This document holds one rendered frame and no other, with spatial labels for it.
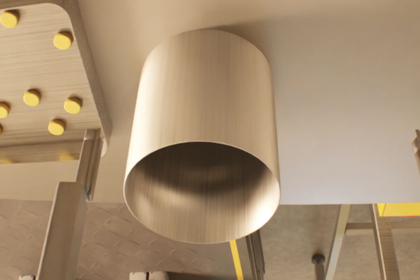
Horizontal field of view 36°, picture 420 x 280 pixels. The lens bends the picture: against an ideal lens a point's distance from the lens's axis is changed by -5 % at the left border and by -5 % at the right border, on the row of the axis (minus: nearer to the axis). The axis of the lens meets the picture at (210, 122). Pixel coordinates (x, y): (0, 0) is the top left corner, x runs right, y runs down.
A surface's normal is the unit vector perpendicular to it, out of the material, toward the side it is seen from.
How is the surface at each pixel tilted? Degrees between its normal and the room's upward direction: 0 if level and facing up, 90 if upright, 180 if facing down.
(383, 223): 90
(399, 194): 0
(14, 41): 0
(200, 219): 90
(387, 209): 0
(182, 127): 90
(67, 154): 90
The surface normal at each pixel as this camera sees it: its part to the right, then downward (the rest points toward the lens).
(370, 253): -0.02, 0.68
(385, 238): -0.01, -0.73
